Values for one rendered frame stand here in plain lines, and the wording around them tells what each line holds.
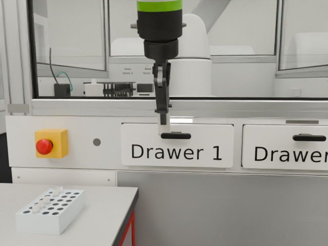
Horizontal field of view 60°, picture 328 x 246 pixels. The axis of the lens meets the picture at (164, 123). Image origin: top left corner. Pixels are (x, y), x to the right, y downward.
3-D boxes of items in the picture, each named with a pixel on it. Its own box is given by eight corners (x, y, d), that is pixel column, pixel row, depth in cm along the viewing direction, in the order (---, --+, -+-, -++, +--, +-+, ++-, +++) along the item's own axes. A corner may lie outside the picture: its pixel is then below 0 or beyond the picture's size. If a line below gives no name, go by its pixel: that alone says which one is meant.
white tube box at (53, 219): (59, 235, 52) (58, 215, 51) (16, 232, 53) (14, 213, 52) (85, 205, 64) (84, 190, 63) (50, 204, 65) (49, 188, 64)
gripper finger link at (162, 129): (169, 109, 68) (169, 110, 68) (170, 134, 72) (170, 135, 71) (157, 109, 69) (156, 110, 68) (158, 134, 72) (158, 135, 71)
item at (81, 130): (395, 176, 71) (402, 119, 69) (9, 166, 80) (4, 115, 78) (277, 122, 165) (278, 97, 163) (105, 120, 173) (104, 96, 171)
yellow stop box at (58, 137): (60, 159, 73) (59, 132, 72) (33, 158, 73) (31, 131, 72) (69, 154, 78) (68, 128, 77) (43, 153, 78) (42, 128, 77)
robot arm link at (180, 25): (186, 10, 53) (186, 5, 61) (125, 12, 54) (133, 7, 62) (186, 43, 56) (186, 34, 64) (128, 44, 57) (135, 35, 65)
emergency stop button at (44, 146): (50, 155, 70) (49, 139, 70) (34, 155, 71) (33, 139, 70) (55, 152, 73) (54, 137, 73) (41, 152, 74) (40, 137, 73)
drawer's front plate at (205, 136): (232, 168, 73) (234, 125, 71) (121, 165, 75) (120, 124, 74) (231, 166, 74) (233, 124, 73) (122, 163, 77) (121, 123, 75)
